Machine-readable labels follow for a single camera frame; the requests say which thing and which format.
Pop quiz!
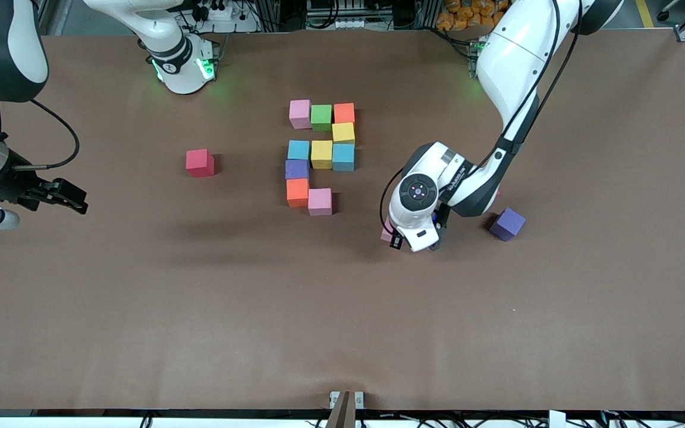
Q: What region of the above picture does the green foam cube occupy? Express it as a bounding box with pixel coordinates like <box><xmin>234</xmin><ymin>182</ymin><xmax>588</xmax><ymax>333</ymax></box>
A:
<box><xmin>310</xmin><ymin>104</ymin><xmax>334</xmax><ymax>132</ymax></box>

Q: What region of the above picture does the brown paper table cover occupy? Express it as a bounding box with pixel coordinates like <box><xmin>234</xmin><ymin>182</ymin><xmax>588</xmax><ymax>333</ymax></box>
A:
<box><xmin>0</xmin><ymin>29</ymin><xmax>685</xmax><ymax>412</ymax></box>

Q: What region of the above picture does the bag of orange items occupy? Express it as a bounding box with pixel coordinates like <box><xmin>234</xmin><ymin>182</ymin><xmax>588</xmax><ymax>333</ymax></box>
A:
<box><xmin>436</xmin><ymin>0</ymin><xmax>508</xmax><ymax>32</ymax></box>

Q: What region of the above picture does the metal equipment rack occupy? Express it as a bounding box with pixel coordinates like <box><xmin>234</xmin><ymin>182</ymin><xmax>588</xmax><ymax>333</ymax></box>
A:
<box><xmin>306</xmin><ymin>0</ymin><xmax>368</xmax><ymax>30</ymax></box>

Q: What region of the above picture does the white power strip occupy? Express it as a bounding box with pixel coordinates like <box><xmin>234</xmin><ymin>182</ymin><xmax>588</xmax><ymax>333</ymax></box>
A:
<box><xmin>191</xmin><ymin>0</ymin><xmax>243</xmax><ymax>22</ymax></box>

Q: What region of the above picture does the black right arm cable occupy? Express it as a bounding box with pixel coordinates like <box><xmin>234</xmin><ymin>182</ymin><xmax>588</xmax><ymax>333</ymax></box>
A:
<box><xmin>0</xmin><ymin>98</ymin><xmax>81</xmax><ymax>171</ymax></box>

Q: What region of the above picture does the small metal bracket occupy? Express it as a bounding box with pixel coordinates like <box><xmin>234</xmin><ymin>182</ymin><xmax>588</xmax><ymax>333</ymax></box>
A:
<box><xmin>329</xmin><ymin>391</ymin><xmax>365</xmax><ymax>410</ymax></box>

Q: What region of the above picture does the grey camera support post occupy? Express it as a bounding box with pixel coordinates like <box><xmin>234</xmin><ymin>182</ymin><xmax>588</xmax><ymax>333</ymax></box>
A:
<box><xmin>325</xmin><ymin>391</ymin><xmax>357</xmax><ymax>428</ymax></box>

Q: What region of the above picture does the white table edge rail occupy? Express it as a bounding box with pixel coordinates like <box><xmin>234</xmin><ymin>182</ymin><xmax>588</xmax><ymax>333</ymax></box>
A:
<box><xmin>0</xmin><ymin>409</ymin><xmax>685</xmax><ymax>428</ymax></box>

